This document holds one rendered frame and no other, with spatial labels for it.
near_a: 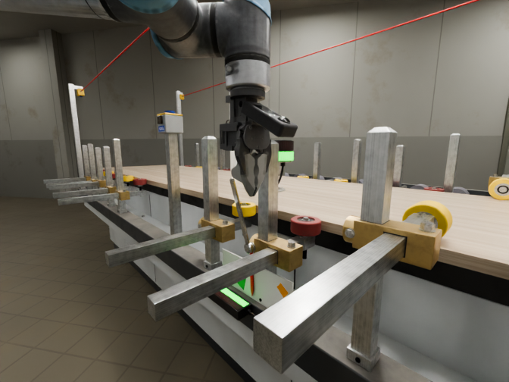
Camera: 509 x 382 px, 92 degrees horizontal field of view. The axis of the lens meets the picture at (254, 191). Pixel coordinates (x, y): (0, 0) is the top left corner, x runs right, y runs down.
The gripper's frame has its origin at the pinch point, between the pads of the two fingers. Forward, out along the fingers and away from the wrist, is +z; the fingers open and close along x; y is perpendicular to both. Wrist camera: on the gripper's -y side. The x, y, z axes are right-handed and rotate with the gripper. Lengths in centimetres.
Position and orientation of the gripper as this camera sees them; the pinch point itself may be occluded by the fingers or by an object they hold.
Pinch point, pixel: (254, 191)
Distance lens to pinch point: 51.1
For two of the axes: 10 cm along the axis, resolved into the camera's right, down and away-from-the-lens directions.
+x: -7.2, 1.1, -6.8
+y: -6.9, -1.2, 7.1
